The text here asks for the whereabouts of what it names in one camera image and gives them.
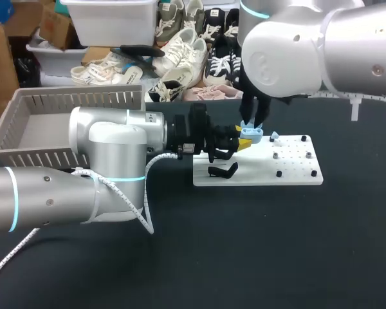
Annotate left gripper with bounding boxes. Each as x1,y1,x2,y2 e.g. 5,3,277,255
170,102,253,156

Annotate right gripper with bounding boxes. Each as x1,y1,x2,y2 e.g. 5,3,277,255
236,65,309,126

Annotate light blue earbud case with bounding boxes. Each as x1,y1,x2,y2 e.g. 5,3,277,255
239,120,265,145

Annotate white plate with black stands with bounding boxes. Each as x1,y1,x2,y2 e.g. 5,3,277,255
192,134,324,187

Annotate small brown cardboard box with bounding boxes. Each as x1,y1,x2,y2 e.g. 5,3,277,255
39,0,78,52

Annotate pink cloth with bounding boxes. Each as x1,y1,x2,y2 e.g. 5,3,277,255
182,84,244,102

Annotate black sneaker white laces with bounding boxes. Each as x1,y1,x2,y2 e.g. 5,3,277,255
203,33,243,88
203,8,228,42
224,8,242,40

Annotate black and white sneaker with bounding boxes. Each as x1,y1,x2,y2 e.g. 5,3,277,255
147,79,185,103

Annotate olive green sneaker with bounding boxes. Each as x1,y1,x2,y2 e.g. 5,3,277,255
155,0,185,43
182,0,206,33

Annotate white insole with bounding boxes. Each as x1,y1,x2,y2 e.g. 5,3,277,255
120,62,145,86

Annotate cream canvas sneaker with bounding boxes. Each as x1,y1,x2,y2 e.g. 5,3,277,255
70,52,130,86

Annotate large white plastic bin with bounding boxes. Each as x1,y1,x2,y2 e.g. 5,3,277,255
59,0,161,48

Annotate low white plastic bin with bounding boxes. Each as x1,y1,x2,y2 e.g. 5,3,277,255
25,38,89,78

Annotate grey slotted basket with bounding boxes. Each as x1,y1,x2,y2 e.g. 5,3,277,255
0,84,146,168

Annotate white cable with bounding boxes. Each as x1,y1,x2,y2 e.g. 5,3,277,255
310,89,386,122
0,153,181,287

